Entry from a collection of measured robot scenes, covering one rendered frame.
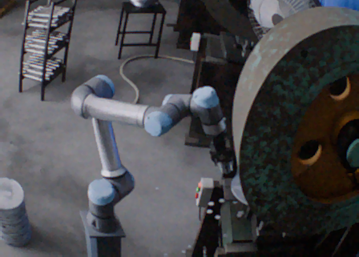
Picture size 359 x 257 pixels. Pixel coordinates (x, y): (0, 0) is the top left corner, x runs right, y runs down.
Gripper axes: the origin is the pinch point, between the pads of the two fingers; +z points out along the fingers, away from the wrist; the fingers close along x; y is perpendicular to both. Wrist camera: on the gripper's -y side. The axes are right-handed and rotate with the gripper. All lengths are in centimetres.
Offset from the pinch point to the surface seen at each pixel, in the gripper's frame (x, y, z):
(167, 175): -40, -110, 76
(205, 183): -11.2, -21.9, 21.0
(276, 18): 49, -73, -27
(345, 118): 43, 45, -37
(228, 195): -1.8, 5.6, 8.8
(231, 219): -3.0, 6.3, 23.1
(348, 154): 40, 56, -31
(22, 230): -121, -16, 25
